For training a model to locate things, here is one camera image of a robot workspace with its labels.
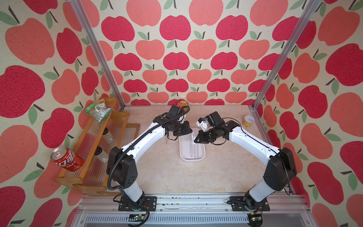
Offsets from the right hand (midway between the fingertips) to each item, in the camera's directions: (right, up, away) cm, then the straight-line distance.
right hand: (195, 143), depth 81 cm
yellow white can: (+42, +13, +23) cm, 50 cm away
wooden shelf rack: (-50, +1, -16) cm, 52 cm away
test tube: (+1, -7, +12) cm, 14 cm away
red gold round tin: (-7, +27, +38) cm, 47 cm away
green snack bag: (-52, +18, -8) cm, 56 cm away
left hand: (-1, +6, -2) cm, 6 cm away
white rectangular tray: (-3, -6, +12) cm, 14 cm away
